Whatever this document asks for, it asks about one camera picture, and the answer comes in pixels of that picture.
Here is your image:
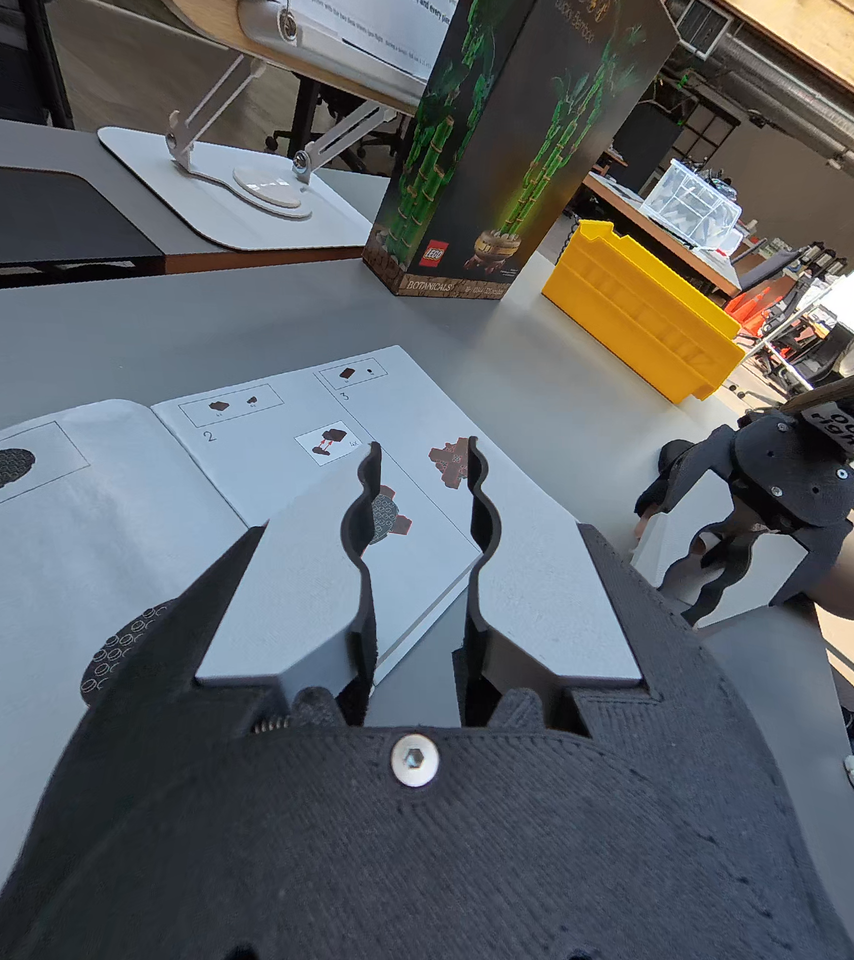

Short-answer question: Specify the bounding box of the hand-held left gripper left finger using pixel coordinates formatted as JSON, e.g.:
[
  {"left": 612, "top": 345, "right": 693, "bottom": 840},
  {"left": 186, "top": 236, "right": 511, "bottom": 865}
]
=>
[{"left": 194, "top": 441, "right": 385, "bottom": 706}]

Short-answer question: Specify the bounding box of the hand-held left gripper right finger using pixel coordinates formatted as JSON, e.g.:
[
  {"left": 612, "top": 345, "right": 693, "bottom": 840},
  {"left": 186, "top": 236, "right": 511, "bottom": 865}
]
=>
[{"left": 464, "top": 436, "right": 643, "bottom": 706}]

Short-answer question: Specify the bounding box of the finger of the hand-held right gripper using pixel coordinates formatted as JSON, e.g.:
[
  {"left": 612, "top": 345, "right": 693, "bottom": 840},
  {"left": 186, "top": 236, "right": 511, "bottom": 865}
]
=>
[
  {"left": 682, "top": 527, "right": 811, "bottom": 630},
  {"left": 629, "top": 513, "right": 734, "bottom": 603}
]

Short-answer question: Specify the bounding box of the black desk mat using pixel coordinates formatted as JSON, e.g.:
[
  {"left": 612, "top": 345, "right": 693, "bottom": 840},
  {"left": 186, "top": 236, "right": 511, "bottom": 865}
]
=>
[{"left": 0, "top": 161, "right": 166, "bottom": 271}]

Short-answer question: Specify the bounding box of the white instruction booklet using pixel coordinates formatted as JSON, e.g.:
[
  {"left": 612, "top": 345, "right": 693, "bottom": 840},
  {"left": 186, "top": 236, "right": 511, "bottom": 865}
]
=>
[{"left": 0, "top": 345, "right": 578, "bottom": 946}]

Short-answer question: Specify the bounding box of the yellow plastic bin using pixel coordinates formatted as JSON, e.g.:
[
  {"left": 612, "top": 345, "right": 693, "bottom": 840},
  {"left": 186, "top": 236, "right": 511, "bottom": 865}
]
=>
[{"left": 541, "top": 219, "right": 747, "bottom": 405}]

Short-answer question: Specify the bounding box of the clear plastic container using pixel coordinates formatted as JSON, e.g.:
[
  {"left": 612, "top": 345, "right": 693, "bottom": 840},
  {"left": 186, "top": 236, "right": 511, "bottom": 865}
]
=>
[{"left": 638, "top": 157, "right": 745, "bottom": 252}]

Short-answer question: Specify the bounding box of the wooden workbench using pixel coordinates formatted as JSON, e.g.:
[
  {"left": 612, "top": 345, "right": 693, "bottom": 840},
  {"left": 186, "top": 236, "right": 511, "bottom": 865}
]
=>
[{"left": 583, "top": 171, "right": 745, "bottom": 300}]

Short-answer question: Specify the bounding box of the dark bamboo toy set box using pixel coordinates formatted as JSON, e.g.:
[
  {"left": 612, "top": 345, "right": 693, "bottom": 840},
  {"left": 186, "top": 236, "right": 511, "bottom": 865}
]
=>
[{"left": 361, "top": 0, "right": 679, "bottom": 300}]

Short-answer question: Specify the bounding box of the white tilting stand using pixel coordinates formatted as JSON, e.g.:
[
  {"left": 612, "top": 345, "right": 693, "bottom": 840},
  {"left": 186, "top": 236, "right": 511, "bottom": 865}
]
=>
[{"left": 97, "top": 56, "right": 398, "bottom": 252}]

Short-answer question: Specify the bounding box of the white air vent grille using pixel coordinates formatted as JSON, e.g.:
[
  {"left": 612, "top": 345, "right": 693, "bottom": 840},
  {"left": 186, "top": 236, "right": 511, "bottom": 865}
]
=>
[{"left": 667, "top": 0, "right": 732, "bottom": 57}]

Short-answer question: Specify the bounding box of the silver clamp bar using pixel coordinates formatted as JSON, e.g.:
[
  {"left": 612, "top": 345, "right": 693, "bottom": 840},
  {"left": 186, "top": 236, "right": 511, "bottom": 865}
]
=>
[{"left": 235, "top": 0, "right": 436, "bottom": 82}]

